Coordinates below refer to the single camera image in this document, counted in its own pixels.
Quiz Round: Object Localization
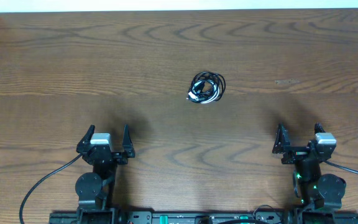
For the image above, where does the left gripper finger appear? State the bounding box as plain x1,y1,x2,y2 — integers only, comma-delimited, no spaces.
122,124,134,153
76,124,95,149

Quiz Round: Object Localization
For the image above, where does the white USB cable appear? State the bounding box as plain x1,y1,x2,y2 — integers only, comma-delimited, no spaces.
186,81,221,105

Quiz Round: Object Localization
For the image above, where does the black USB cable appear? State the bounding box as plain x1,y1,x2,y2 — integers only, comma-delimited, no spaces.
187,71,227,104

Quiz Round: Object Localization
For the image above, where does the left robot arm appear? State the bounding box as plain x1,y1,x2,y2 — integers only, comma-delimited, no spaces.
75,125,135,223

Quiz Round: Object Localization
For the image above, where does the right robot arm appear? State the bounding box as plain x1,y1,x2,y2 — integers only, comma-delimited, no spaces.
272,123,346,223

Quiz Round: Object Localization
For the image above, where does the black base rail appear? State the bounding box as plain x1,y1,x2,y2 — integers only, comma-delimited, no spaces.
48,209,358,224

